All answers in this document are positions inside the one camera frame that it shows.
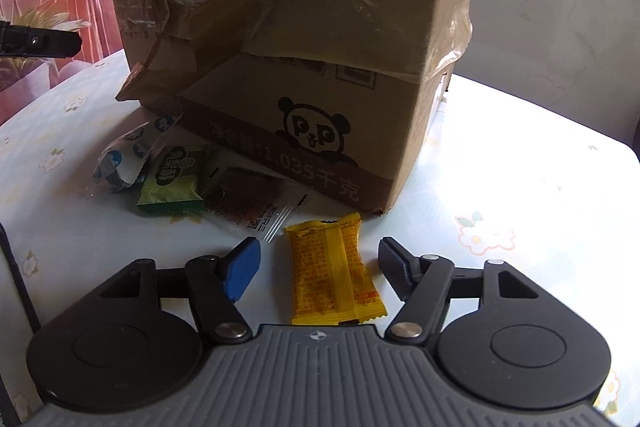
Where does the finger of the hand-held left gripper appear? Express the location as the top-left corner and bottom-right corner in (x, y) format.
(0, 21), (84, 58)

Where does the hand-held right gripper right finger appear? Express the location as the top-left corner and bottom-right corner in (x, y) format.
(377, 237), (543, 344)

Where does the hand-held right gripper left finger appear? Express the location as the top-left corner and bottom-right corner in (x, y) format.
(95, 237), (262, 346)

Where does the small yellow snack packet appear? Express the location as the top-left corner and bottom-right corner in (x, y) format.
(283, 212), (390, 327)

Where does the brown cardboard box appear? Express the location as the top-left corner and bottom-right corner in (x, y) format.
(104, 0), (474, 219)

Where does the thin-leaved grass plant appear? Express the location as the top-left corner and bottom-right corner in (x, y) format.
(9, 3), (92, 38)

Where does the clear brown snack packet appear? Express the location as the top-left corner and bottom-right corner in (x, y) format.
(202, 164), (314, 244)

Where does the small green snack packet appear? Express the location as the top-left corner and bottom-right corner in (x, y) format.
(136, 144), (217, 214)

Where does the white blue-dotted snack packet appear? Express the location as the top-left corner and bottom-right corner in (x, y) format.
(84, 113), (184, 196)

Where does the black cable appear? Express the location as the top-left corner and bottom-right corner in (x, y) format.
(0, 227), (44, 339)

